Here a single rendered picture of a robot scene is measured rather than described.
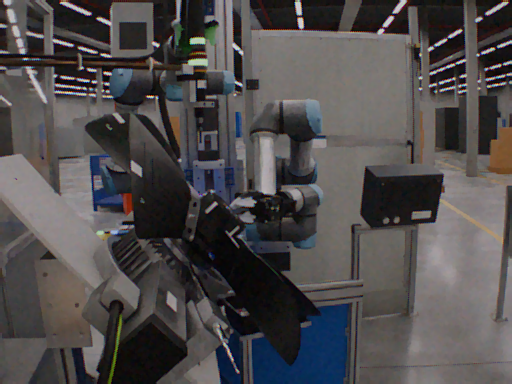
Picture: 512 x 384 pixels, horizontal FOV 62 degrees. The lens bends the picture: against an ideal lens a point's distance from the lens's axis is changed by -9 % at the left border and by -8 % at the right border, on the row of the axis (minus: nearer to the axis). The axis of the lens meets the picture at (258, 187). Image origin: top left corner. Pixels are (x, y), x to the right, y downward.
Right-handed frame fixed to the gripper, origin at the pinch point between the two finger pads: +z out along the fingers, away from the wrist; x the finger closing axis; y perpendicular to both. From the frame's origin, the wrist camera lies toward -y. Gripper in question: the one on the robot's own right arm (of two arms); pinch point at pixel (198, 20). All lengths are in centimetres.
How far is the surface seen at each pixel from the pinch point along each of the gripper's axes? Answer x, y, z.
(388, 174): -66, 42, -20
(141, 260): 17, 51, 15
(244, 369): -13, 99, -15
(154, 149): 13.9, 28.4, 24.5
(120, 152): 19.0, 30.0, 1.4
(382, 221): -66, 59, -22
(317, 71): -112, -6, -164
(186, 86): 3.2, 15.6, 0.2
